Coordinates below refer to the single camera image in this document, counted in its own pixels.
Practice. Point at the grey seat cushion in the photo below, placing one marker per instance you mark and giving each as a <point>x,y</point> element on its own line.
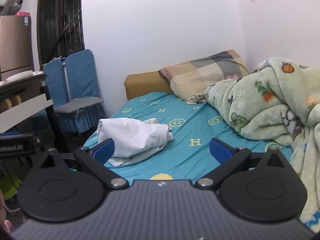
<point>77,106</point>

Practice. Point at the dark window with grille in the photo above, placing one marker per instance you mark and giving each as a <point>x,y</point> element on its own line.
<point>57,17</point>

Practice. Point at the teal printed bed sheet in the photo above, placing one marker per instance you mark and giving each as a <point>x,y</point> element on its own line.
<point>190,130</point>

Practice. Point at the white plate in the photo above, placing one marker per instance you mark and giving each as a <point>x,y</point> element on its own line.
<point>18,76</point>

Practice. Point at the white t-shirt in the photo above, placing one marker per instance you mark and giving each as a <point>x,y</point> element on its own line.
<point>135,135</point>

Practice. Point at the dark dining table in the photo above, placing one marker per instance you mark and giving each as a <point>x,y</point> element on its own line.
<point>27,105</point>

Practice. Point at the plaid pillow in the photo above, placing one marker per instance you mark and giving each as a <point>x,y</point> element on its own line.
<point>200,75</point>

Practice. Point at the brown refrigerator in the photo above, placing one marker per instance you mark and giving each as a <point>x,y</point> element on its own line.
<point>15,47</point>

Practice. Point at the blue covered chair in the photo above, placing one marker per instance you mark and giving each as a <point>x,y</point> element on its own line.
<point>81,75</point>
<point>53,82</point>

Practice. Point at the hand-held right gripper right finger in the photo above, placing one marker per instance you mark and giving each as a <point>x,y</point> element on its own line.
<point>220,152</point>

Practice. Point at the lime green stool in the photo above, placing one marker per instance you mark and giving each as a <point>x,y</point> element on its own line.
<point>8,186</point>

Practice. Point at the green printed fleece blanket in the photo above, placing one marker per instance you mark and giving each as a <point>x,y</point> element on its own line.
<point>262,105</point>

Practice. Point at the pink container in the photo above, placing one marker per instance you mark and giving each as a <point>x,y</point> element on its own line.
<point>23,14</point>

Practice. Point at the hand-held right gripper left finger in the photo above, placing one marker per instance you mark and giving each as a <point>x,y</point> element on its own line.
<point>105,150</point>

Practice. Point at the person's left hand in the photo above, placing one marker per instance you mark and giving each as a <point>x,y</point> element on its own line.
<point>5,221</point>

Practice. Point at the mustard bed headboard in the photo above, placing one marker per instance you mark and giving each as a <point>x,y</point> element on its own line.
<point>145,85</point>

